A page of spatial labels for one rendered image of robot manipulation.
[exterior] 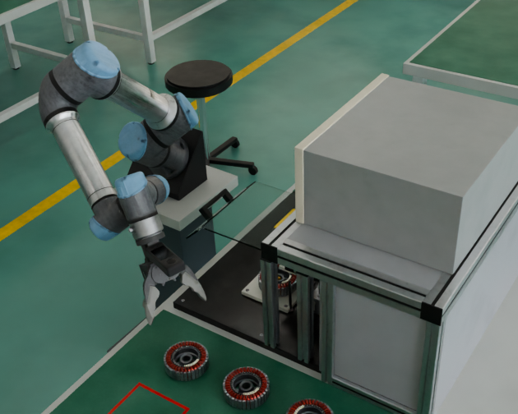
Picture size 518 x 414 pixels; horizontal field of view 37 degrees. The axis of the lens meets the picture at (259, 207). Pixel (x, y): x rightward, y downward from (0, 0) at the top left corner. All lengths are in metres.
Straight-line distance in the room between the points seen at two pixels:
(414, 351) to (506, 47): 2.22
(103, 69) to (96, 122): 2.70
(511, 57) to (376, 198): 2.04
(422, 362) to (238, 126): 3.01
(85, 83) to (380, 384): 1.06
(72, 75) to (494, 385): 1.31
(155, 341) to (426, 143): 0.87
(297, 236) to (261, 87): 3.27
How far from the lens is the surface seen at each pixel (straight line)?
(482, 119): 1.87
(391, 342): 1.76
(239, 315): 2.09
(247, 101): 4.83
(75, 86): 2.09
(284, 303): 2.10
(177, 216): 2.51
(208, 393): 1.94
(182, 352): 2.01
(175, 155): 2.54
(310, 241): 1.77
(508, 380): 2.01
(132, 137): 2.43
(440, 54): 3.60
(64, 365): 3.16
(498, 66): 3.52
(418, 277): 1.68
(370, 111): 1.87
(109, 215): 1.97
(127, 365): 2.03
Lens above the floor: 2.19
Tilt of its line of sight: 35 degrees down
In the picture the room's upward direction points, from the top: 3 degrees counter-clockwise
